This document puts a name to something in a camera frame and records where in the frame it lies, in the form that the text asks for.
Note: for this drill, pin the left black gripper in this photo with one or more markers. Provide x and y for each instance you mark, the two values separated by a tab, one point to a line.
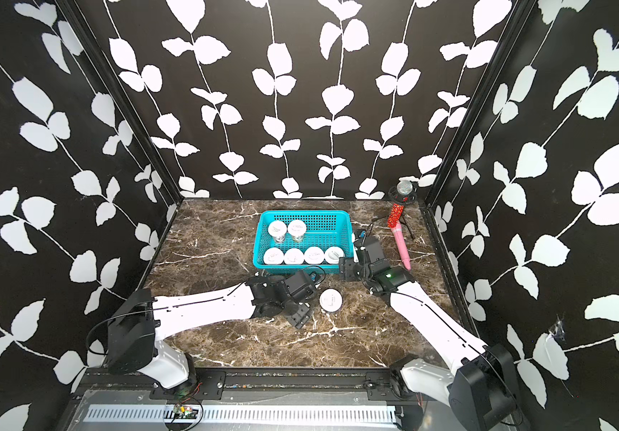
303	317

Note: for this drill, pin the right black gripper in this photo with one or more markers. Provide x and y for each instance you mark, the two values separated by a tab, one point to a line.
346	268

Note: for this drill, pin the white yogurt cup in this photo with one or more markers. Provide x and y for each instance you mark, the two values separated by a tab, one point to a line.
273	256
331	301
294	257
278	231
333	255
297	229
314	256

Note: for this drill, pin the teal plastic basket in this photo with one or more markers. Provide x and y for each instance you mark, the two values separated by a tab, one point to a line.
326	228

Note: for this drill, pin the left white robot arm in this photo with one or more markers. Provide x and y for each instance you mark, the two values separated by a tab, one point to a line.
137	332

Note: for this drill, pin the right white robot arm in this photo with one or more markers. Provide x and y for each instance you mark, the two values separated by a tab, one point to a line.
480	385

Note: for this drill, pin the pink and red tube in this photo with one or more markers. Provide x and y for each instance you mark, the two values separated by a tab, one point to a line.
396	229

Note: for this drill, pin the small black tripod lamp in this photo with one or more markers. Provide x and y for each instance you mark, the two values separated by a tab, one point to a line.
403	195

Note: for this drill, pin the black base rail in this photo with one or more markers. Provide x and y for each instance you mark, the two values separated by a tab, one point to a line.
213	383

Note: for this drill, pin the small circuit board with wires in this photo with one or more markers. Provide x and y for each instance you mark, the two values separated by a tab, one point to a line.
182	413

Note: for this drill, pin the white perforated cable duct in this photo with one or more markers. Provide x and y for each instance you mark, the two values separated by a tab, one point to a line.
322	415

